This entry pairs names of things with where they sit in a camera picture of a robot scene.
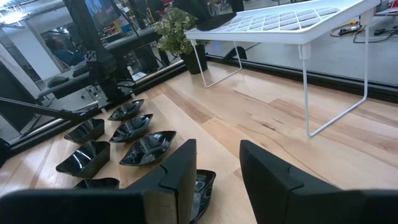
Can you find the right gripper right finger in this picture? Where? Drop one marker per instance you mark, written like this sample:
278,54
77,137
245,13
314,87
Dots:
280,193

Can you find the person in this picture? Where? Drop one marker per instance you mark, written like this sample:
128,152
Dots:
65,53

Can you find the monitor with coloured screen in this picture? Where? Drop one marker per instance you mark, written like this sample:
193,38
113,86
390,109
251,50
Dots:
99,12

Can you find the green potted plant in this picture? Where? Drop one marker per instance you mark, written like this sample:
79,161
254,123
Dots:
174,31

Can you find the black desk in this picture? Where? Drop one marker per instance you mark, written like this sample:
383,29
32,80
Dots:
133,37

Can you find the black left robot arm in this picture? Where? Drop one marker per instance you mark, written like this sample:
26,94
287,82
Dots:
102,71

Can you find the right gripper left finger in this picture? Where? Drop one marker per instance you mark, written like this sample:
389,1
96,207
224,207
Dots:
174,161

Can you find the black power strip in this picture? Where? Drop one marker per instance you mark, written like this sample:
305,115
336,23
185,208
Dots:
349,30

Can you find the black wavy square mini plate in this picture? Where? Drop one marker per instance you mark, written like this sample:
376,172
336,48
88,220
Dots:
85,130
84,160
96,183

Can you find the black leaf-shaped mini plate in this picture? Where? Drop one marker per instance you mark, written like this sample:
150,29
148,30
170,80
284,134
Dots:
203,193
126,111
147,149
132,128

